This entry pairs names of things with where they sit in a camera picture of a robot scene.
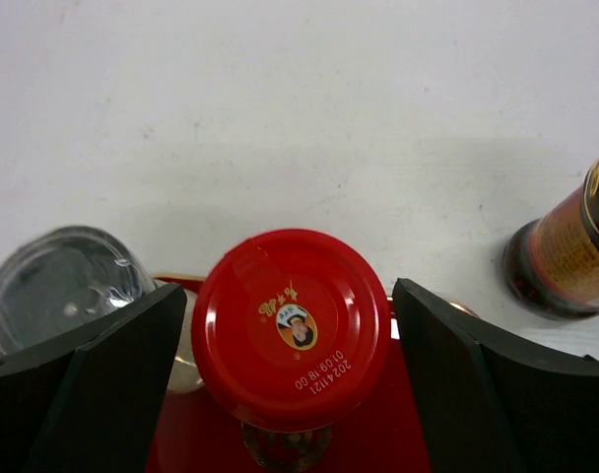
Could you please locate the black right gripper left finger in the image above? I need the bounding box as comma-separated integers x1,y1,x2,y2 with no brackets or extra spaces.
0,284,187,472

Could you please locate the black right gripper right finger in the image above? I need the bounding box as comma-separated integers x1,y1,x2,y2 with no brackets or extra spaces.
392,279,599,472

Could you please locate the glass salt grinder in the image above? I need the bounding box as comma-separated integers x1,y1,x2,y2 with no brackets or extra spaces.
0,226,204,394

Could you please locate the short red-lid chili jar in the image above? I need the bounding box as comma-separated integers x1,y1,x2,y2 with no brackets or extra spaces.
191,229,391,472

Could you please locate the red lacquer tray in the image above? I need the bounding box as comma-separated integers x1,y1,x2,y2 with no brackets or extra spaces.
147,273,431,472

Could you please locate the tall red-lid sauce jar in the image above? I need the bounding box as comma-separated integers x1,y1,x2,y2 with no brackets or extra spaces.
500,159,599,320

